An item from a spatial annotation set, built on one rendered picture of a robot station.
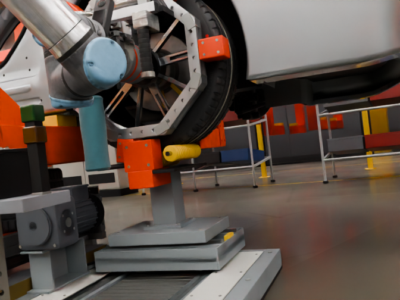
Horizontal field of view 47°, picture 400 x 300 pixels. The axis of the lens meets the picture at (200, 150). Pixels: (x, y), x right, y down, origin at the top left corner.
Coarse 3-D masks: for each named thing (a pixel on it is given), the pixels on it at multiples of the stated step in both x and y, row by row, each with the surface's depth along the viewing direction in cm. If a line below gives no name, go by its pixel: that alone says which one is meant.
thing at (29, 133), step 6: (30, 126) 105; (36, 126) 105; (42, 126) 107; (24, 132) 105; (30, 132) 105; (36, 132) 104; (42, 132) 106; (24, 138) 105; (30, 138) 105; (36, 138) 104; (42, 138) 106
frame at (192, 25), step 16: (176, 16) 157; (192, 16) 155; (192, 32) 155; (192, 48) 156; (192, 64) 156; (192, 80) 156; (192, 96) 157; (176, 112) 159; (112, 128) 169; (128, 128) 165; (144, 128) 163; (160, 128) 161; (176, 128) 165
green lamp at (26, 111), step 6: (24, 108) 105; (30, 108) 104; (36, 108) 105; (42, 108) 107; (24, 114) 105; (30, 114) 104; (36, 114) 105; (42, 114) 107; (24, 120) 105; (30, 120) 105; (36, 120) 105; (42, 120) 107
